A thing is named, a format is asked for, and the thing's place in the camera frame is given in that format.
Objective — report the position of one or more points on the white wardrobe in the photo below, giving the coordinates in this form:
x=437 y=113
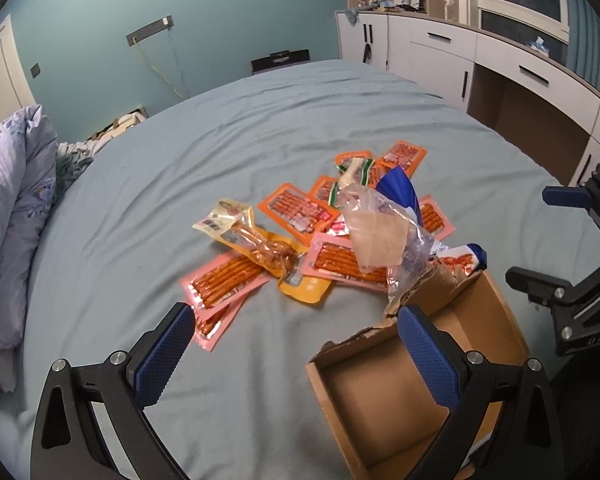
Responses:
x=5 y=70

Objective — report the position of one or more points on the pink sausage stick packet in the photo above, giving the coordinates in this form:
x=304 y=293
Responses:
x=212 y=325
x=335 y=260
x=230 y=280

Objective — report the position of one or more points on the yellow snack packet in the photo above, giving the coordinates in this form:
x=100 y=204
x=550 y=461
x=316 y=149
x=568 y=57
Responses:
x=305 y=287

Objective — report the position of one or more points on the wall switch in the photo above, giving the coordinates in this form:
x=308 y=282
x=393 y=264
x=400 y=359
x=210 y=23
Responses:
x=35 y=69

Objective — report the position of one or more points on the brown cardboard box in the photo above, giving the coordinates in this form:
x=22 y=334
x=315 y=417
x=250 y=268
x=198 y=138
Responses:
x=370 y=400

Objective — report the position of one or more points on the blue white snack packet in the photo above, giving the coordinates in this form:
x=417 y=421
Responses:
x=397 y=190

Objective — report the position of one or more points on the white bottle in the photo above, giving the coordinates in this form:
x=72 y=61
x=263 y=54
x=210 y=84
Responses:
x=448 y=2

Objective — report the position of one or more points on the blue white tissue pack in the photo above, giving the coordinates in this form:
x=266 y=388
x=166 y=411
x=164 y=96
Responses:
x=540 y=47

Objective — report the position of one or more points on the white desk with drawers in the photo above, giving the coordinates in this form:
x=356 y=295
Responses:
x=510 y=65

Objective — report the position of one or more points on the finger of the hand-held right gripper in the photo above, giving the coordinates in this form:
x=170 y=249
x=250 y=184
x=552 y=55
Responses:
x=565 y=196
x=535 y=282

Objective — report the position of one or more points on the white cabinet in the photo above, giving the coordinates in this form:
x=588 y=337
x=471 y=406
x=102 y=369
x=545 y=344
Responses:
x=377 y=40

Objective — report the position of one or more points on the grey wall power strip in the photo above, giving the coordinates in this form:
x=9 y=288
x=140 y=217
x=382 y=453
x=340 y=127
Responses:
x=150 y=30

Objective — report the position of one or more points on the clear plastic bag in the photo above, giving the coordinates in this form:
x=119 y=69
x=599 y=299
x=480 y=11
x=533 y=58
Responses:
x=375 y=240

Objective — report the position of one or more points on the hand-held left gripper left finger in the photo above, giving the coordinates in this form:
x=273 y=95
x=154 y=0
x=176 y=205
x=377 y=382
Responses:
x=167 y=350

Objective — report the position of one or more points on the red white snack packet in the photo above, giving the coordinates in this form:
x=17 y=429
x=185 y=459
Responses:
x=455 y=260

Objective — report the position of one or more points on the yellow chicken foot packet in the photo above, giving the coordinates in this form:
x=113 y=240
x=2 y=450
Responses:
x=245 y=240

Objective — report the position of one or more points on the bed with grey-blue sheet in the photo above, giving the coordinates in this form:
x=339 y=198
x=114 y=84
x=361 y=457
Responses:
x=280 y=125

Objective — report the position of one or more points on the beige bag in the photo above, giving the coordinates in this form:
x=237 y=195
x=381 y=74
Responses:
x=125 y=125

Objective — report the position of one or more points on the lavender quilt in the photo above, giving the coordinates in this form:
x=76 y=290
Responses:
x=15 y=210

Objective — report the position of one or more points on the grey patterned cloth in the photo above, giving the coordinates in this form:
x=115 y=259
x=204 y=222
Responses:
x=75 y=157

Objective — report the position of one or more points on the blue cloth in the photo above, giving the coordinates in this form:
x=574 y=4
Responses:
x=352 y=15

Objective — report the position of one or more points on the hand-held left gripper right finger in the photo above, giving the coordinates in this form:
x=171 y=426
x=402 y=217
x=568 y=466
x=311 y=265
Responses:
x=425 y=355

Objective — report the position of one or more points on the green white snack packet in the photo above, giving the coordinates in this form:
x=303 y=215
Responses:
x=352 y=172

